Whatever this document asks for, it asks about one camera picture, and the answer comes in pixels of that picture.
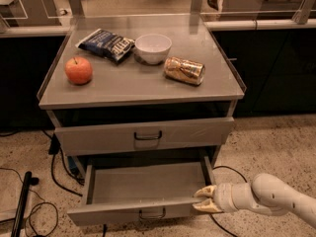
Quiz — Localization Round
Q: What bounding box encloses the red apple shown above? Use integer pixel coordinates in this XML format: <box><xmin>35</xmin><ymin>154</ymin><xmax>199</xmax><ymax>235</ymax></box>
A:
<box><xmin>64</xmin><ymin>56</ymin><xmax>93</xmax><ymax>85</ymax></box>

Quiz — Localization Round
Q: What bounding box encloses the grey drawer cabinet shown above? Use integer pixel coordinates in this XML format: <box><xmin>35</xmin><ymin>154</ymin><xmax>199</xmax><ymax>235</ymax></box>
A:
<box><xmin>37</xmin><ymin>13</ymin><xmax>247</xmax><ymax>170</ymax></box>

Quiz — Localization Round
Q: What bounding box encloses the black cable floor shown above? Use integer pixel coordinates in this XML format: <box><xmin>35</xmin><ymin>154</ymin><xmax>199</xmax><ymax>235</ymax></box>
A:
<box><xmin>208</xmin><ymin>164</ymin><xmax>249</xmax><ymax>237</ymax></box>
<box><xmin>40</xmin><ymin>129</ymin><xmax>108</xmax><ymax>237</ymax></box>

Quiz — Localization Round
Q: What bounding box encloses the blue chip bag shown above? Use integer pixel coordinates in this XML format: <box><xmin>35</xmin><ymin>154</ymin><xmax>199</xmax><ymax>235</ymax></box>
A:
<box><xmin>76</xmin><ymin>29</ymin><xmax>135</xmax><ymax>63</ymax></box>

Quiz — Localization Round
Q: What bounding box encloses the grey top drawer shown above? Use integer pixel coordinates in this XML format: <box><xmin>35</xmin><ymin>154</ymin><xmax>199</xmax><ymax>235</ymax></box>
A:
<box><xmin>55</xmin><ymin>118</ymin><xmax>234</xmax><ymax>156</ymax></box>

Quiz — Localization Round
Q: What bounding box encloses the thin looped black cable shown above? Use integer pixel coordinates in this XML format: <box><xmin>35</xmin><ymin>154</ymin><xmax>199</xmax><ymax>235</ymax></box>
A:
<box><xmin>0</xmin><ymin>167</ymin><xmax>59</xmax><ymax>237</ymax></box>

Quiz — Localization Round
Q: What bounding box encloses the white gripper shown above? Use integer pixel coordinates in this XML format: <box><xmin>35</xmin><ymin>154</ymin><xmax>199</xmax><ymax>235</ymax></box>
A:
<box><xmin>193</xmin><ymin>183</ymin><xmax>246</xmax><ymax>213</ymax></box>

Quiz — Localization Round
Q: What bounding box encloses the white bowl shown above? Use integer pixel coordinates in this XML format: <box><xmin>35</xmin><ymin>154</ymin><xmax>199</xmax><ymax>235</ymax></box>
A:
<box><xmin>135</xmin><ymin>34</ymin><xmax>172</xmax><ymax>64</ymax></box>

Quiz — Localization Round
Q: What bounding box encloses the black cable left floor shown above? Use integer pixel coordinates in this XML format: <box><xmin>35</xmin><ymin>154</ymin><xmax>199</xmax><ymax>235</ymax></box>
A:
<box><xmin>40</xmin><ymin>129</ymin><xmax>108</xmax><ymax>237</ymax></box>

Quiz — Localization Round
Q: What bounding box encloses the black pole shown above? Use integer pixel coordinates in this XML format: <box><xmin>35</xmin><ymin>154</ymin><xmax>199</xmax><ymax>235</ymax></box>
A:
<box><xmin>11</xmin><ymin>171</ymin><xmax>34</xmax><ymax>237</ymax></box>

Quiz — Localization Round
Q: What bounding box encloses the black cable right floor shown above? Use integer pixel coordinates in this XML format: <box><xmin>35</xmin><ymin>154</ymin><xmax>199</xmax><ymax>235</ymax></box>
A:
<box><xmin>208</xmin><ymin>164</ymin><xmax>249</xmax><ymax>237</ymax></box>

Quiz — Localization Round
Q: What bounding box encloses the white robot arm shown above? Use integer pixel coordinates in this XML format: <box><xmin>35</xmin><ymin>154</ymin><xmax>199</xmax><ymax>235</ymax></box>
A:
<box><xmin>193</xmin><ymin>173</ymin><xmax>316</xmax><ymax>228</ymax></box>

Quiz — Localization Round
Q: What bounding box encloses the gold soda can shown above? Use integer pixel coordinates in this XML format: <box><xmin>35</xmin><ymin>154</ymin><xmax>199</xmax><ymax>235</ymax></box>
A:
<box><xmin>164</xmin><ymin>57</ymin><xmax>205</xmax><ymax>86</ymax></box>

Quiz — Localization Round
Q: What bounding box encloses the grey drawer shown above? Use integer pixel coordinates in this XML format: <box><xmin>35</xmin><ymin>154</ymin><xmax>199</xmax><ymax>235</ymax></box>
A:
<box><xmin>55</xmin><ymin>118</ymin><xmax>234</xmax><ymax>156</ymax></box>
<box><xmin>68</xmin><ymin>156</ymin><xmax>211</xmax><ymax>226</ymax></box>

